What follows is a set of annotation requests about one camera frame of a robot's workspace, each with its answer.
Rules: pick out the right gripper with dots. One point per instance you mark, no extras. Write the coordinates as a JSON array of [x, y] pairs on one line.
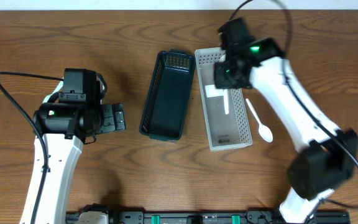
[[224, 76]]

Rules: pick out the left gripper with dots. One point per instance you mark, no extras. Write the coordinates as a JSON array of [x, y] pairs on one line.
[[112, 117]]

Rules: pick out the white spoon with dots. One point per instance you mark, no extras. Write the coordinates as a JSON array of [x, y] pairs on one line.
[[225, 91]]

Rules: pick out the white spoon bowl down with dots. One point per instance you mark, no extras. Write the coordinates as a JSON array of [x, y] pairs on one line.
[[264, 131]]

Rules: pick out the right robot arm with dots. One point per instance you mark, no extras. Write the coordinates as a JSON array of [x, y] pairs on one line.
[[325, 152]]

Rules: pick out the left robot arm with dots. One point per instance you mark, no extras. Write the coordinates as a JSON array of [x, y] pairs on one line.
[[72, 113]]

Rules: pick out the white label sticker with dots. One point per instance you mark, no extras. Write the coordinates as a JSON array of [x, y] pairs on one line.
[[212, 91]]

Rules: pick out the black plastic basket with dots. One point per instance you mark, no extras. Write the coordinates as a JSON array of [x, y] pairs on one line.
[[168, 97]]

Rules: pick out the clear plastic basket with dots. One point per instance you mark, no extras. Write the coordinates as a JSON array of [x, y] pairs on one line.
[[225, 131]]

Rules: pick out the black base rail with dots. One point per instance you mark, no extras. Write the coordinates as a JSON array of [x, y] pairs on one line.
[[97, 213]]

